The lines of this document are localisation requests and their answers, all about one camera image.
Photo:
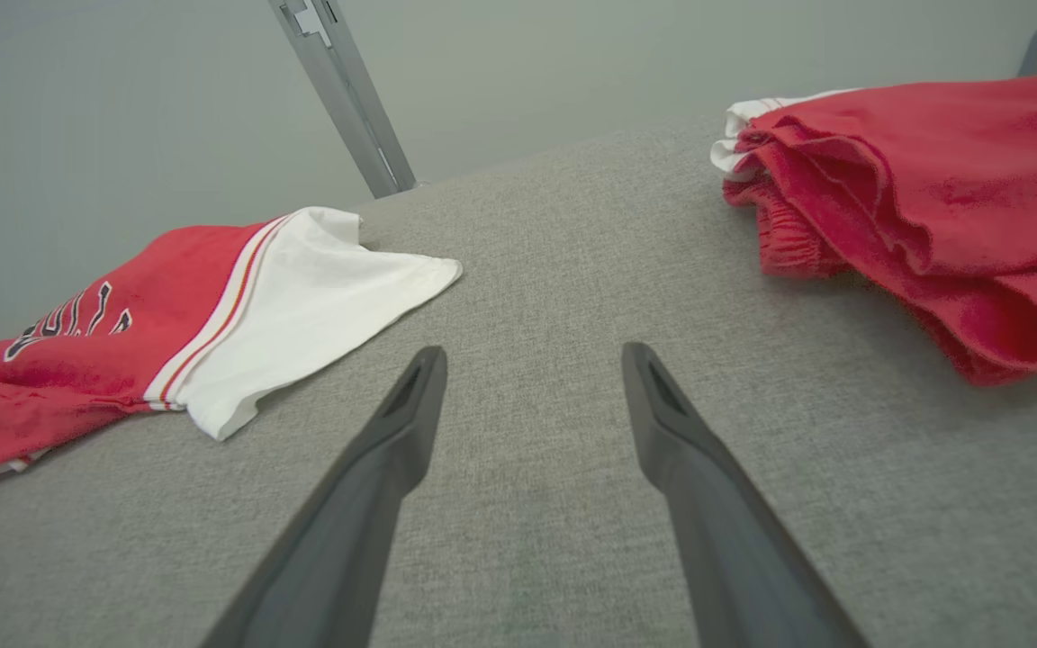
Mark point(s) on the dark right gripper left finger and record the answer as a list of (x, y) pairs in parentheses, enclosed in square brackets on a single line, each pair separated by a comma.
[(347, 540)]

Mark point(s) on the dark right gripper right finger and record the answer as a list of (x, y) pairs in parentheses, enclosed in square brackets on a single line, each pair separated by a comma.
[(725, 540)]

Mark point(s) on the red and white jersey shirt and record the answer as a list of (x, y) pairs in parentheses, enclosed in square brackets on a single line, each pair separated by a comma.
[(284, 306)]

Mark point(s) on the red basketball shorts white trim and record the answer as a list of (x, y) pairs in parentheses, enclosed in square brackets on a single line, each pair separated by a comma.
[(951, 207)]

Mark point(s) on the grey fabric sofa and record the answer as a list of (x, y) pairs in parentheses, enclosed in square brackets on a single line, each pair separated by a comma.
[(536, 270)]

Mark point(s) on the grey metal frame post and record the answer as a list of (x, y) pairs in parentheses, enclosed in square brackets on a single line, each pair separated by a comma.
[(347, 90)]

